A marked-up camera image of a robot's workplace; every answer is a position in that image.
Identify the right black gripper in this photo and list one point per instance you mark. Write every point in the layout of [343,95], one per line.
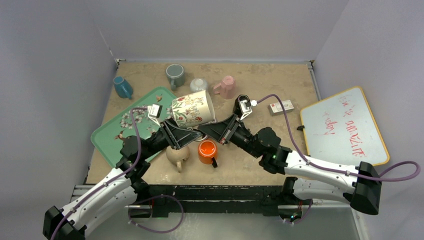
[230,129]

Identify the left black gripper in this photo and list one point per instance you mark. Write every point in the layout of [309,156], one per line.
[175,136]

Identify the beige round mug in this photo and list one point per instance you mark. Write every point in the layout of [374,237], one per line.
[177,156]

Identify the cream floral mug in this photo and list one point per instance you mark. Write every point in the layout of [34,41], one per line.
[193,109]

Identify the orange mug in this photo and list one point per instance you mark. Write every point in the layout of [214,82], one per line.
[207,152]

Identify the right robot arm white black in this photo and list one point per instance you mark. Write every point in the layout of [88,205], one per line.
[357,185]

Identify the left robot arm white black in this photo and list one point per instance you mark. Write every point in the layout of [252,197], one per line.
[124,181]

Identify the black mug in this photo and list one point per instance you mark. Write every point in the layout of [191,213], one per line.
[242,96]

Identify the pink faceted mug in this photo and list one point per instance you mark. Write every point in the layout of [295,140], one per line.
[226,88]

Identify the white-grey mug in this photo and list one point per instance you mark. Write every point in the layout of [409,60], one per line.
[198,84]

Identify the grey-teal mug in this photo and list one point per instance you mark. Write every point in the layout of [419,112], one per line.
[175,74]

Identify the blue mug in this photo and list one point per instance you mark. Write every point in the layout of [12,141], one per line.
[123,88]

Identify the small red white box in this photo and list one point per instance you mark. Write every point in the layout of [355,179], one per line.
[276,108]

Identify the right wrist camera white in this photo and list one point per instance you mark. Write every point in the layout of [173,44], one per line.
[244,108]

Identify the whiteboard with yellow frame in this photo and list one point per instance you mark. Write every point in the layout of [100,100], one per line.
[342,129]

